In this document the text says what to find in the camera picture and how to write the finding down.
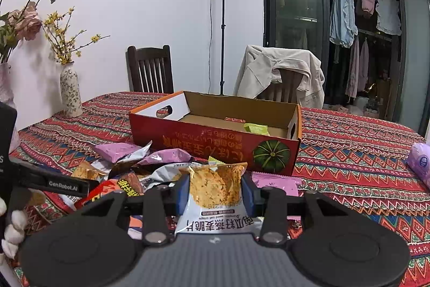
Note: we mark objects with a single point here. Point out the green snack packet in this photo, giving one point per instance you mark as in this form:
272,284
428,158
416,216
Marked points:
257,129

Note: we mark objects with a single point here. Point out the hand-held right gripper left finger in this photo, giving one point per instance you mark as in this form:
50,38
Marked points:
181,194

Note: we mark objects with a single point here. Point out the yellow flower branches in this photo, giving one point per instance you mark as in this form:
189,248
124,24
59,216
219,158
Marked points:
62,50

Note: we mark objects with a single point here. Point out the pink artificial flowers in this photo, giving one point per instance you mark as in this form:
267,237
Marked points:
30,24

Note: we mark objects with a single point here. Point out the floral ceramic vase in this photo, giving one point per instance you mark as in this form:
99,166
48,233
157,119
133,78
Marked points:
70,95

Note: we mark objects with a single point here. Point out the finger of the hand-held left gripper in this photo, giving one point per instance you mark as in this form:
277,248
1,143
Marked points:
60,184

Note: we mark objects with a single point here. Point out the beige jacket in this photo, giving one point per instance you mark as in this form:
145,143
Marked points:
262,68

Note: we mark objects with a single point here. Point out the person's left hand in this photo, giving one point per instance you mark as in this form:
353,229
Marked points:
13,233

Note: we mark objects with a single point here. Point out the studio light on stand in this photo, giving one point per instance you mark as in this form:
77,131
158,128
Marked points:
222,38

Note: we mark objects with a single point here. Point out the pink snack packet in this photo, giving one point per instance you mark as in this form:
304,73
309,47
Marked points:
282,181

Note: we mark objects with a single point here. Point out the sliding glass door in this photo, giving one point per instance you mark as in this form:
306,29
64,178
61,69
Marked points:
295,4

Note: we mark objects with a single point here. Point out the jacket-draped wooden chair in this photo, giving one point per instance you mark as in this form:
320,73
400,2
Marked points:
285,88

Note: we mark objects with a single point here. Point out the pile of mixed snack bags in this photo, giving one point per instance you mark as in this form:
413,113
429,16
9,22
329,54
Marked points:
164,157

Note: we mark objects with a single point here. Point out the light blue hanging shirt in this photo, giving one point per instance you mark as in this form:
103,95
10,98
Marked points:
341,14

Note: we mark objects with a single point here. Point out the pale pink vase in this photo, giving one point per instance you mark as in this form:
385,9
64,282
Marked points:
5,88

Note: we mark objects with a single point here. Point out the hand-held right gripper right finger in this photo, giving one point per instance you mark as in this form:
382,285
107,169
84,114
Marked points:
248,193

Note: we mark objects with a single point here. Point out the red cardboard box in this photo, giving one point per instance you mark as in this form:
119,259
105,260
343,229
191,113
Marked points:
208,142

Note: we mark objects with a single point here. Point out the dark wooden chair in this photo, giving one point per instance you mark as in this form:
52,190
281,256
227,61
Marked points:
149,68

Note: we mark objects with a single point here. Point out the red patterned tablecloth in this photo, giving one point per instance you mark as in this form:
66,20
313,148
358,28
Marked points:
352,152

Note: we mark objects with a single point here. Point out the purple tissue pack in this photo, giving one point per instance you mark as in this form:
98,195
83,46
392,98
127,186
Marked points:
420,162

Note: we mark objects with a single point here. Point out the orange white snack packet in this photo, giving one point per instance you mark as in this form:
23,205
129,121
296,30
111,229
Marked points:
215,193

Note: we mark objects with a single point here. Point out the white hanging top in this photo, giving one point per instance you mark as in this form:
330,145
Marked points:
388,14

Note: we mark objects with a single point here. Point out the pale pink hanging garment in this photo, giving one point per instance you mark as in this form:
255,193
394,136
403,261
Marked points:
363,65
352,68

